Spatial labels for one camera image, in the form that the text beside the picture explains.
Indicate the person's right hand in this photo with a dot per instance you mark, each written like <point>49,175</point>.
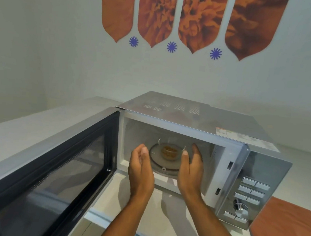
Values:
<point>192,178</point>

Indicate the silver microwave dial knob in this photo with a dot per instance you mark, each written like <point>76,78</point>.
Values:
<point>241,206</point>

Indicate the blue flower wall sticker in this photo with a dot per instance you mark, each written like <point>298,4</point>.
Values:
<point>133,41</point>
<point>171,47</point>
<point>215,54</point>

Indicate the plain orange petal wall decal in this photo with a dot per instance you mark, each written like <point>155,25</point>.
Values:
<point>117,8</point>

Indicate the microwave door with dark window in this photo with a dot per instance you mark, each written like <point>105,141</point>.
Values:
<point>46,172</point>

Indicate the clear glass bowl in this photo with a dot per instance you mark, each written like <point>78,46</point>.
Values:
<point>170,146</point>

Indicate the glass microwave turntable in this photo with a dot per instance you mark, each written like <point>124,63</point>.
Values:
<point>156,159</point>

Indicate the brown food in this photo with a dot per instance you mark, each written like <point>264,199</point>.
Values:
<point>169,152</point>

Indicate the person's left thumb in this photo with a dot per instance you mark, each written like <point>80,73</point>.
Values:
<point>144,154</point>

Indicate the person's right thumb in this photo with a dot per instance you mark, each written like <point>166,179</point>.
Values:
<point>184,162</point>

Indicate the wide orange flower wall decal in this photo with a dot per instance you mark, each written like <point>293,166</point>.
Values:
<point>200,20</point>

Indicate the person's left hand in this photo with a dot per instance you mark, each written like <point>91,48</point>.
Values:
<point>140,174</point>

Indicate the narrow orange flower wall decal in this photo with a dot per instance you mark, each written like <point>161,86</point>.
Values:
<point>157,14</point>

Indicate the orange mat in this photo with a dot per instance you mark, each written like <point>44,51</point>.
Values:
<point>289,232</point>

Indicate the silver microwave oven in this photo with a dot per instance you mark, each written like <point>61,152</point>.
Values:
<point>222,154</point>

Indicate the person's right forearm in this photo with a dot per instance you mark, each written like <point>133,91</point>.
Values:
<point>211,225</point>

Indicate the group of silver microwave buttons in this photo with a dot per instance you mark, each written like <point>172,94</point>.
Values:
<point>254,193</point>

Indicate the large dark orange wall decal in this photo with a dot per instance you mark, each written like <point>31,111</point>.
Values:
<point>252,24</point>

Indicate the white label sticker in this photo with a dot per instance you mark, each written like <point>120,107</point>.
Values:
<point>240,136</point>

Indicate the person's left forearm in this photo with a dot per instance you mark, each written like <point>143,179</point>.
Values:
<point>125,221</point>

